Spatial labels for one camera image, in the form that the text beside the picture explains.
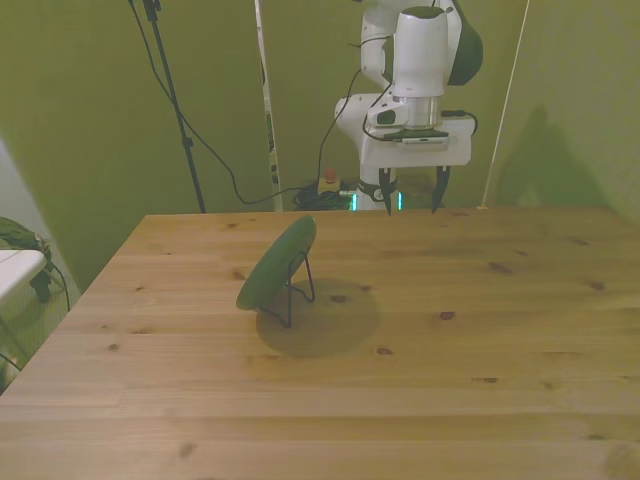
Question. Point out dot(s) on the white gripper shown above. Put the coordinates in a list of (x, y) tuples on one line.
[(415, 157)]

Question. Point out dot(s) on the green round plate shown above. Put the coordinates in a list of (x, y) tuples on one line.
[(275, 265)]

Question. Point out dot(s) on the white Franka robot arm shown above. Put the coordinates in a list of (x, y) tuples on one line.
[(420, 50)]

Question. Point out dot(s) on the yellow emergency stop button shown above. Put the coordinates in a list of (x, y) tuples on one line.
[(330, 186)]

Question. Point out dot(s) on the green crumpled cloth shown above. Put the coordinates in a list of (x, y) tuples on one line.
[(15, 232)]

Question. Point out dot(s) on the white side table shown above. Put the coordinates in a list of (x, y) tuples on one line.
[(15, 270)]

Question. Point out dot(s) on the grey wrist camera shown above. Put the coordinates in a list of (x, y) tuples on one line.
[(425, 142)]

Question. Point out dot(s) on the black camera stand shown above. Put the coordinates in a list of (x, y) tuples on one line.
[(187, 143)]

